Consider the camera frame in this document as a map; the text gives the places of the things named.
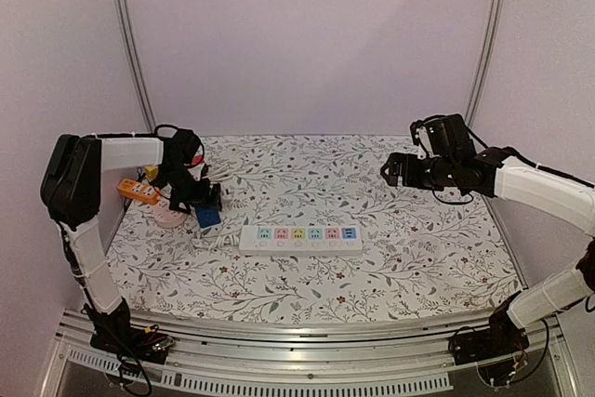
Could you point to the left aluminium frame post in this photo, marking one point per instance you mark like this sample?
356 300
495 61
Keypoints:
133 60

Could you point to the white multicolour power strip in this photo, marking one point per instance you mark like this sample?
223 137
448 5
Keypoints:
301 241

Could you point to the aluminium frame post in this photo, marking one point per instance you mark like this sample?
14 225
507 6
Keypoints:
133 60
483 65

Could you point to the pink round power socket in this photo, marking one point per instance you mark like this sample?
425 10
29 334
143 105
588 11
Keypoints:
165 217

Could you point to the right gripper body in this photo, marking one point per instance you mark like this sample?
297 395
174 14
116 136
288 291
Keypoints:
401 172

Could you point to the yellow cube socket adapter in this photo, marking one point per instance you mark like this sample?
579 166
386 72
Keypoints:
151 172

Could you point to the orange power strip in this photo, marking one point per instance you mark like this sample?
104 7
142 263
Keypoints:
138 191

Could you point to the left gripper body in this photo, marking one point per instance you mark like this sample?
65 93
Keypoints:
185 190

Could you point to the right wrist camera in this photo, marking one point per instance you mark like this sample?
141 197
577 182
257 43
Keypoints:
419 137

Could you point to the blue cube socket adapter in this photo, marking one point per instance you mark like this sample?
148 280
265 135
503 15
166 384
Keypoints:
207 217

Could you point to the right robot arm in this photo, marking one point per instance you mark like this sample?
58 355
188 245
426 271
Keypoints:
507 175

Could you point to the floral table mat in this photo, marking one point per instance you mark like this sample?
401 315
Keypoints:
425 254

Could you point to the right aluminium frame post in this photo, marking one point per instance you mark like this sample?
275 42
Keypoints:
483 65

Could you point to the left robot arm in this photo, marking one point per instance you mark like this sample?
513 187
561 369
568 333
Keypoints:
71 192

